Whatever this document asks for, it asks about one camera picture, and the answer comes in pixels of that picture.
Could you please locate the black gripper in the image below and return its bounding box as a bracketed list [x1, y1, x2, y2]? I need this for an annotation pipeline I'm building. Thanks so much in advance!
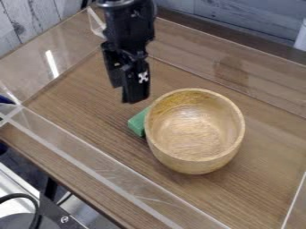
[96, 0, 155, 104]

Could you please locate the green rectangular block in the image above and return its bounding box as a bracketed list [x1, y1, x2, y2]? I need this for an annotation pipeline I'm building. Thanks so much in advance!
[128, 107, 150, 138]

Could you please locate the brown wooden bowl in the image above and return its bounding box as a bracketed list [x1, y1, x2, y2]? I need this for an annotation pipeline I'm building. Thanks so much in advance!
[144, 88, 246, 174]

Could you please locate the blue object at edge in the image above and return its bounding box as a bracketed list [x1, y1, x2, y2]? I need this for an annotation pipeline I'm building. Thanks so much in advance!
[0, 95, 15, 105]

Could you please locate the black table leg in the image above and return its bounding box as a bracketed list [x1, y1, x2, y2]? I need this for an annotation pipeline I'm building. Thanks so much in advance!
[44, 178, 59, 201]

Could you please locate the clear acrylic corner bracket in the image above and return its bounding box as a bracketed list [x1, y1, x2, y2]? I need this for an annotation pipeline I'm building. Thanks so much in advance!
[87, 7, 107, 38]

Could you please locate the clear acrylic tray enclosure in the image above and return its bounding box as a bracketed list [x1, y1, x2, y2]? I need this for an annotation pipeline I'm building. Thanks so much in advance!
[0, 11, 306, 229]

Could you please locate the black metal base plate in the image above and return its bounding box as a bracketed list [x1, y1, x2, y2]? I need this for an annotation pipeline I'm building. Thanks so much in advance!
[36, 196, 88, 229]

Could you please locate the black cable loop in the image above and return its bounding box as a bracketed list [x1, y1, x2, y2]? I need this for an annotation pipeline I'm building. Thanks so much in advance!
[0, 192, 43, 229]

